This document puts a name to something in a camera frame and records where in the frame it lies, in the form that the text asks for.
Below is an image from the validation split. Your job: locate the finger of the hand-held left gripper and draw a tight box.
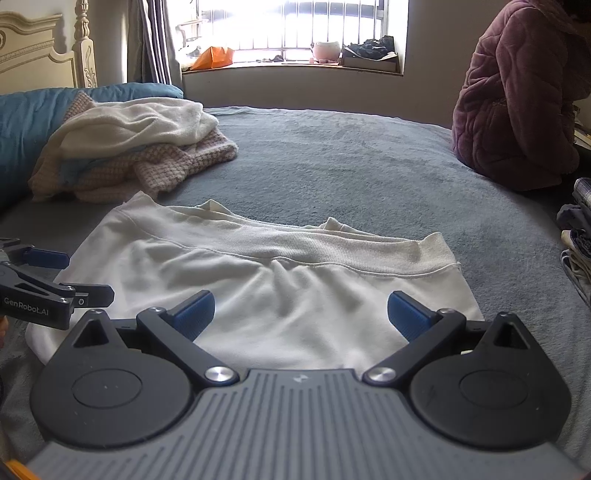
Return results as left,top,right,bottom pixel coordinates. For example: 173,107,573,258
60,284,115,308
0,237,71,269

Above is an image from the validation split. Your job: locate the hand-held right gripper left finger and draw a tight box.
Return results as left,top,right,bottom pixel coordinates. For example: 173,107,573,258
74,290,241,386

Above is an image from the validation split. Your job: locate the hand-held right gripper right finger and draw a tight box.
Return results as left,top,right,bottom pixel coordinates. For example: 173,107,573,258
362,290,532,386

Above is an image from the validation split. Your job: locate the white sweatshirt with orange embroidery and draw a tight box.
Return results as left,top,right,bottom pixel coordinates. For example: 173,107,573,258
25,191,485,370

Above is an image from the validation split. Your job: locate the pile of folded clothes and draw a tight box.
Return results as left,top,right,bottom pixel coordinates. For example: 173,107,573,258
30,92,238,204

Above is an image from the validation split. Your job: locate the blue pillow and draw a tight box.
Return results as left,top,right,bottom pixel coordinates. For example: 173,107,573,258
0,82,185,204

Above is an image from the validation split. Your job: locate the beige folded garment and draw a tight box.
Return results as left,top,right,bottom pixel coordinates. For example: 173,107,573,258
561,228,591,303

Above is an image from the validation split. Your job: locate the grey folded garment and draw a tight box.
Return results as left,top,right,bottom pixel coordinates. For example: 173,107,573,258
556,203,591,234

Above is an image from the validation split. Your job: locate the cream carved headboard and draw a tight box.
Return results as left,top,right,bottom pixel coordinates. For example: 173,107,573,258
0,0,98,90

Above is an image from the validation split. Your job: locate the plaid folded cloth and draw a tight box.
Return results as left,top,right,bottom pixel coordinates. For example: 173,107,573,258
573,178,591,217

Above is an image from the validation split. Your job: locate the grey curtain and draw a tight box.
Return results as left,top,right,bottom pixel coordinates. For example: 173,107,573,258
127,0,183,88

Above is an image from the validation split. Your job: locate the cardboard shoe box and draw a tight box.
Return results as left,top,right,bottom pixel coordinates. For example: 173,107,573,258
341,50,400,73

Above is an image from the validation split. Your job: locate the orange bag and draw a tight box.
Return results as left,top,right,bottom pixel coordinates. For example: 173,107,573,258
190,46,235,71

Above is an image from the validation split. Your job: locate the dark sneaker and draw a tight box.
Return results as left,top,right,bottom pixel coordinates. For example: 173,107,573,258
345,36,397,60

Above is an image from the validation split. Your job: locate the pink pot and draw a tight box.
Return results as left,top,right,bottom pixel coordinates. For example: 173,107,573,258
310,41,342,63

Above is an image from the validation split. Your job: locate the metal window grille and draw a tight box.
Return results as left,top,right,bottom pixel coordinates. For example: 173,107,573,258
194,0,409,63

